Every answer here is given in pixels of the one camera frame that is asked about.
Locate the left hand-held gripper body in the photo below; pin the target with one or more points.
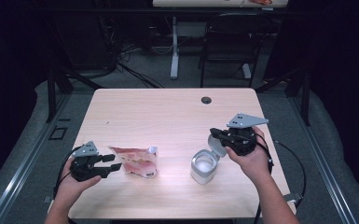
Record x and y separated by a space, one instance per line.
85 168

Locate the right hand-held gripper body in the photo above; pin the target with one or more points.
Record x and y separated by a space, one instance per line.
242 140

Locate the white red printed refill pouch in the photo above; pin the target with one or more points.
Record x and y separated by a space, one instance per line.
136 161

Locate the white flip-lid container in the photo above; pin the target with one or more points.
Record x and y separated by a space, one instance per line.
203 168

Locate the person's left hand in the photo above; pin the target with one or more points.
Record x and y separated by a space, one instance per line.
68 189

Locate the person's right hand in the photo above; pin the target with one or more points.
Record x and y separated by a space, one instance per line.
256 165

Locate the grey tape piece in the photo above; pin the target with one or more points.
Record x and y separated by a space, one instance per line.
293 197
48 199

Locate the black metal stand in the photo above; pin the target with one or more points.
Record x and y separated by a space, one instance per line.
51 93
306 99

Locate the black folding chair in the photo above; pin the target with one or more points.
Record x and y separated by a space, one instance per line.
236 34

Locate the dark curtain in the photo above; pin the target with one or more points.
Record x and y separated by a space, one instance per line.
345 62
9 62

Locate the light wooden desk top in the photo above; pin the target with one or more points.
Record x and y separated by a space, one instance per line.
199 3

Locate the red packet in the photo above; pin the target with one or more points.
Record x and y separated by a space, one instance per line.
261 2

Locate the black floor socket frame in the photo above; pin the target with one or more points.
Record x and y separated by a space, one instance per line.
50 133

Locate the aluminium floor rail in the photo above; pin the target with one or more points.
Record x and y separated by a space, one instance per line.
21 168
326 174

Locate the white desk frame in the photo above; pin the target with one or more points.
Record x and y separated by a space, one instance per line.
174 56

